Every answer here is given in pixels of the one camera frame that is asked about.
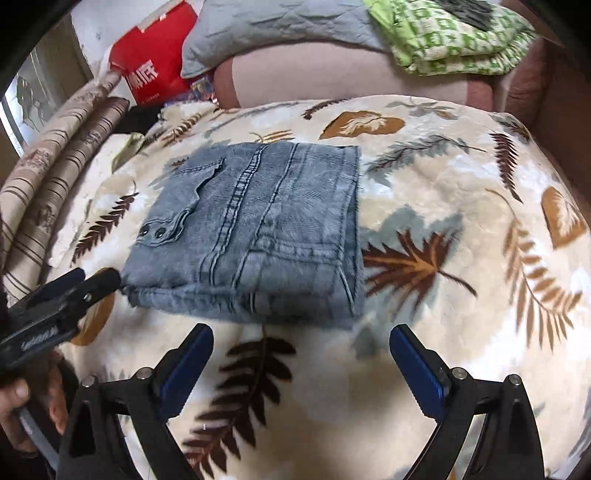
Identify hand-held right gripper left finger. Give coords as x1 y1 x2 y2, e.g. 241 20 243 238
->
58 323 215 480

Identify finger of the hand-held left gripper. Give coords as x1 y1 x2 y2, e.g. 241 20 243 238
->
45 267 123 320
8 268 88 316

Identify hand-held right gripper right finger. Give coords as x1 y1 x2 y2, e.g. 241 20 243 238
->
389 323 546 480

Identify grey-blue denim pants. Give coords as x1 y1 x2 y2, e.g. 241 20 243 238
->
121 142 366 331

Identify person's left hand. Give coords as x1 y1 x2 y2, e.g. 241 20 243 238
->
0 364 66 457

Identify cream leaf-print blanket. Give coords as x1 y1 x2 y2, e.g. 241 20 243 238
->
46 95 591 480

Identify beige brown striped quilt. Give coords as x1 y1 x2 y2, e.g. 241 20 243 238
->
0 69 132 301

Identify black cloth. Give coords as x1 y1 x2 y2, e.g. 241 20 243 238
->
121 107 163 137

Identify patterned glass panel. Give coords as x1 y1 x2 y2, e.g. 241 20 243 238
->
2 48 58 155

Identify small colourful packet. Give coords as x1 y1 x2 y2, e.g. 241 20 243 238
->
188 78 219 105

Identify grey quilted pillow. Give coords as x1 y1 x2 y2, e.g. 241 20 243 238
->
180 0 389 79

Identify green patterned cloth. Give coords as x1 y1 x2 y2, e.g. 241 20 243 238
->
362 0 539 77

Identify grey cable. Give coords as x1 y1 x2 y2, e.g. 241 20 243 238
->
17 410 62 469

